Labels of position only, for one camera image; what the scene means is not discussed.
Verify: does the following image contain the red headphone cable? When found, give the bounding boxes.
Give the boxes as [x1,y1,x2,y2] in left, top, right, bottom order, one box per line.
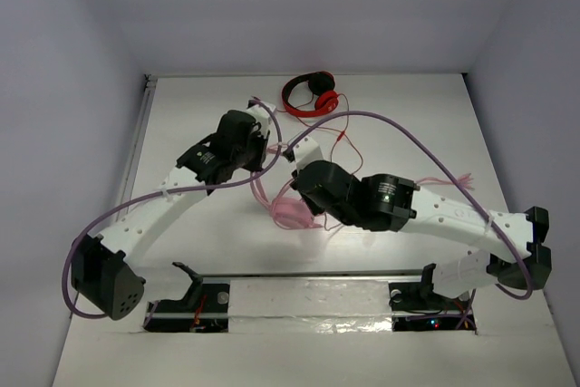
[271,92,366,179]

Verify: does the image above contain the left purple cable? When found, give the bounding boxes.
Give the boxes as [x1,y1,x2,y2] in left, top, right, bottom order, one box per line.
[61,96,285,319]

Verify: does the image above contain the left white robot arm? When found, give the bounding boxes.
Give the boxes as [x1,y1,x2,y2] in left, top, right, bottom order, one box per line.
[62,100,280,321]

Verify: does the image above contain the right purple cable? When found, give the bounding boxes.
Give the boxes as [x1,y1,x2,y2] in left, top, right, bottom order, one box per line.
[289,110,535,329]

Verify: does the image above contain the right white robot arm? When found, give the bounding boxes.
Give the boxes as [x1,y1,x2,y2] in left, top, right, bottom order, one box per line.
[291,160,552,308]

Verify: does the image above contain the aluminium rail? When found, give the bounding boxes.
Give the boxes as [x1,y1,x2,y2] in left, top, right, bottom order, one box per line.
[202,269,422,279]

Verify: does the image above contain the red black headphones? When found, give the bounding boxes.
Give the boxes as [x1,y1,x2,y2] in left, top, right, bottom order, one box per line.
[281,71,339,119]

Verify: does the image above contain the purple cable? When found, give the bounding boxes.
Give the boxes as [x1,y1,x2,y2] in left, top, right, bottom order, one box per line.
[289,110,535,329]
[61,96,285,319]

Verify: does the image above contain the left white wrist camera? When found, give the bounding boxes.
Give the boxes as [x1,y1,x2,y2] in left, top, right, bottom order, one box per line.
[245,97,277,128]

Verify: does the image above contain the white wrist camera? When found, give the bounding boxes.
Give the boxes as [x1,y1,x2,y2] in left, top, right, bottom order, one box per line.
[245,97,277,128]
[282,133,324,172]

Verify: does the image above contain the pink headphones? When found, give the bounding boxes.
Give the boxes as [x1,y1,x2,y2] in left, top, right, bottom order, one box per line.
[249,141,321,230]

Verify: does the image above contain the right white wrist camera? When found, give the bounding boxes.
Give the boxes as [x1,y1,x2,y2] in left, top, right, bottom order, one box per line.
[282,133,324,172]

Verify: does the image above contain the pink headphone cable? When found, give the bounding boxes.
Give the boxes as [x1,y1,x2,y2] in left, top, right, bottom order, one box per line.
[266,141,476,243]

